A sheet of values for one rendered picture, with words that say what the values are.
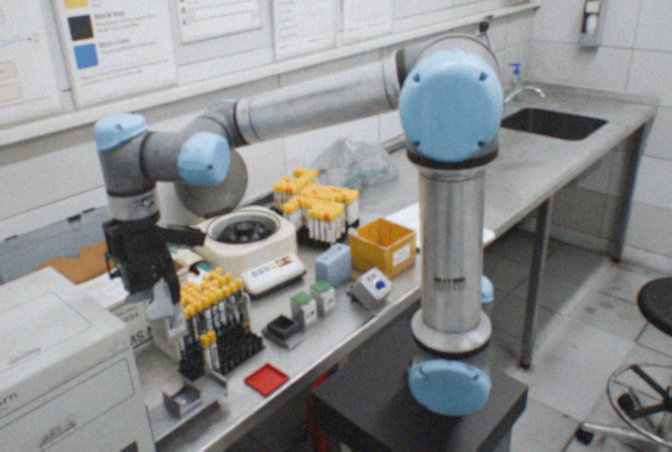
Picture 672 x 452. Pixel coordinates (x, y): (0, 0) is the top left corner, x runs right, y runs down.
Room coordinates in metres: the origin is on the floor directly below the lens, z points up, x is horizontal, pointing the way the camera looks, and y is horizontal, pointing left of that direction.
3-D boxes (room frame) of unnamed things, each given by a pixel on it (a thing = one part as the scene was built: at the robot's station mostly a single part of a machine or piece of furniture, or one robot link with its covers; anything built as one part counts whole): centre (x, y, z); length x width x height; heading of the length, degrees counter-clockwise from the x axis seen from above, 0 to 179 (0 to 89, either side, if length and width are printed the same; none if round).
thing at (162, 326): (0.84, 0.29, 1.11); 0.05 x 0.04 x 0.06; 45
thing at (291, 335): (1.08, 0.12, 0.89); 0.09 x 0.05 x 0.04; 49
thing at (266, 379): (0.94, 0.14, 0.88); 0.07 x 0.07 x 0.01; 46
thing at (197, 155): (0.82, 0.20, 1.42); 0.11 x 0.11 x 0.08; 75
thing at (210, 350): (1.01, 0.24, 0.93); 0.17 x 0.09 x 0.11; 137
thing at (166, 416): (0.82, 0.30, 0.92); 0.21 x 0.07 x 0.05; 136
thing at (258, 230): (1.40, 0.23, 0.97); 0.15 x 0.15 x 0.07
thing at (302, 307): (1.13, 0.07, 0.91); 0.05 x 0.04 x 0.07; 46
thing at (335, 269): (1.27, -0.01, 0.92); 0.10 x 0.07 x 0.10; 143
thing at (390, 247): (1.37, -0.14, 0.92); 0.13 x 0.13 x 0.10; 44
